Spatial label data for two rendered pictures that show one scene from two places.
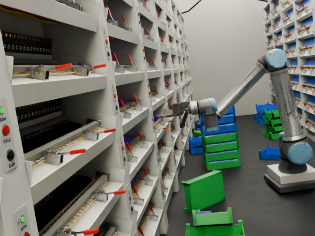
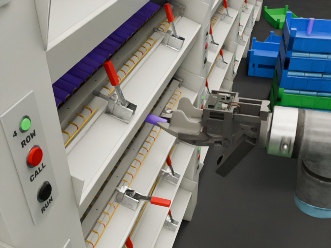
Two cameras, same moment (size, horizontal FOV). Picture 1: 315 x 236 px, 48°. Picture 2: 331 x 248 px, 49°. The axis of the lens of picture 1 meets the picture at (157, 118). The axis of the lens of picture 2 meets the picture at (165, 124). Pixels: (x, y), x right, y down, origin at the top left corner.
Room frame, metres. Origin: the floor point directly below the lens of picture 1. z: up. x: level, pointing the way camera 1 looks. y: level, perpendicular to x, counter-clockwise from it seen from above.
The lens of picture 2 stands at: (1.77, -0.12, 1.06)
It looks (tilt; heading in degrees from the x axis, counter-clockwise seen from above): 36 degrees down; 9
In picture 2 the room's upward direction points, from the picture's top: straight up
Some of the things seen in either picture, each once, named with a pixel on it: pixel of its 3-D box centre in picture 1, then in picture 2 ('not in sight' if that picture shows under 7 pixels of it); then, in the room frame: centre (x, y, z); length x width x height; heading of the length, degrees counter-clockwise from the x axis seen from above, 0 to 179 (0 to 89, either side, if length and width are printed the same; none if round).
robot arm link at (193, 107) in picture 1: (193, 108); (280, 132); (2.32, -0.25, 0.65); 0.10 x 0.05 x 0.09; 171
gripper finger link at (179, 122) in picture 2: (165, 113); (178, 122); (2.34, -0.06, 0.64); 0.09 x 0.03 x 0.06; 85
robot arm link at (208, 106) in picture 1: (207, 106); (330, 139); (2.31, -0.33, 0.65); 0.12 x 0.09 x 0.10; 81
